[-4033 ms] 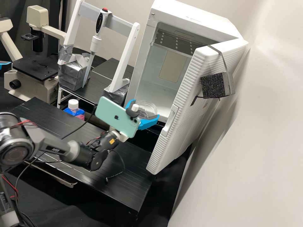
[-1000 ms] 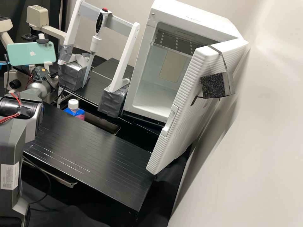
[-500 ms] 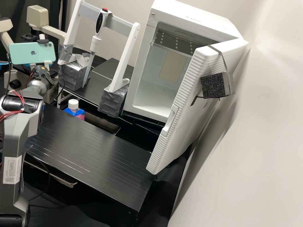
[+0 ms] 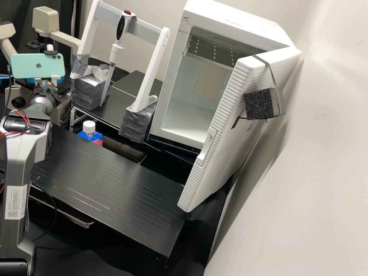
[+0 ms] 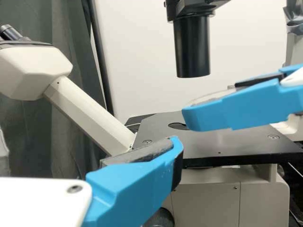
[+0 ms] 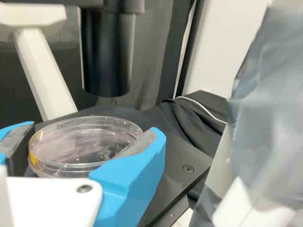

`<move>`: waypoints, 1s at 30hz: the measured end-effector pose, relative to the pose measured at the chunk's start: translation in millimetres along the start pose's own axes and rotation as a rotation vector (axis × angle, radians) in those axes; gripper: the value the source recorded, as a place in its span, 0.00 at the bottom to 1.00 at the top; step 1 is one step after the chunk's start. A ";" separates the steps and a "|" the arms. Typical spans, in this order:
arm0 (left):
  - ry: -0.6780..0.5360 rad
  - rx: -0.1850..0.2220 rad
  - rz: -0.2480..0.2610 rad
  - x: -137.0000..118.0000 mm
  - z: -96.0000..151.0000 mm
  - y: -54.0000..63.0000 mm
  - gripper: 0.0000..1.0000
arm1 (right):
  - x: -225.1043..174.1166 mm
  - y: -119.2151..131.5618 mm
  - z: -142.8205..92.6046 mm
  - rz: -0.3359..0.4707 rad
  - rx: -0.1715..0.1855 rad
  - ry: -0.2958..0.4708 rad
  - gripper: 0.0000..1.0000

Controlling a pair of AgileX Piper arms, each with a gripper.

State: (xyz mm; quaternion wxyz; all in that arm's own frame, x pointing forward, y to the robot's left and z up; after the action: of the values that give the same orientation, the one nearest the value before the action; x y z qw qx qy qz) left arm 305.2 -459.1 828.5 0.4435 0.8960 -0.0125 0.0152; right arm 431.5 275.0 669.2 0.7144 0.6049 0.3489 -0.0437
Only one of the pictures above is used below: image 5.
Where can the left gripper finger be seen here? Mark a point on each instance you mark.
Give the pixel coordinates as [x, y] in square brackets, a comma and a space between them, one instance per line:
[132, 184]

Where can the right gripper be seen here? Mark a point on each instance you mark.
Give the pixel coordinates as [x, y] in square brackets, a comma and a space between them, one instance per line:
[294, 79]

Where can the petri dish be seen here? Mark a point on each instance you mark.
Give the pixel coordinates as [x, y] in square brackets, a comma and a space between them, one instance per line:
[213, 97]

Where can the cream microscope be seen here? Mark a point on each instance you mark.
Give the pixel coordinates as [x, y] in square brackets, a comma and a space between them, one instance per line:
[213, 196]

